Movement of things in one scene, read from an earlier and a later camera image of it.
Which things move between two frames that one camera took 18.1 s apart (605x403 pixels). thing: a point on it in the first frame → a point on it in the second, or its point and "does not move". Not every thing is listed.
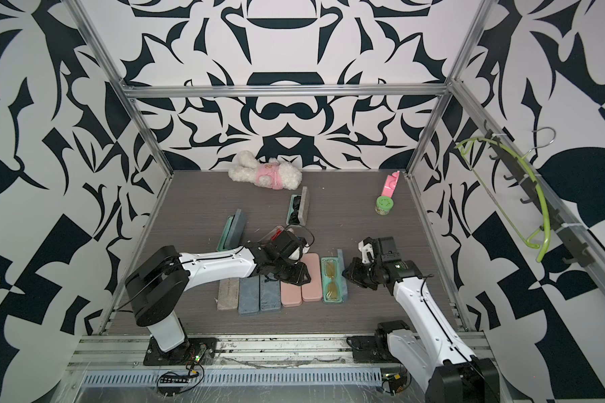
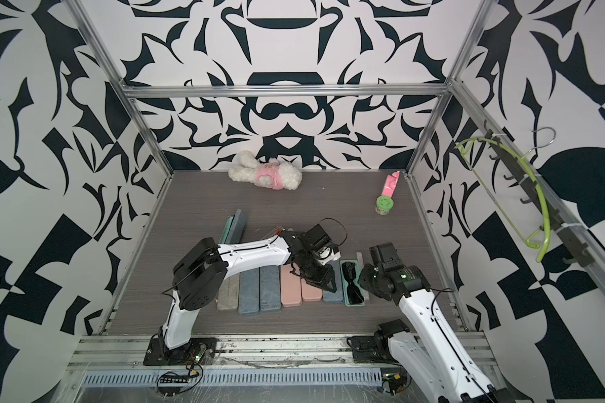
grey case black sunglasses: [297, 210] → [353, 294]
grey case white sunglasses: [270, 292] does not move
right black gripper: [352, 273] does not move
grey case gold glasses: [334, 289] does not move
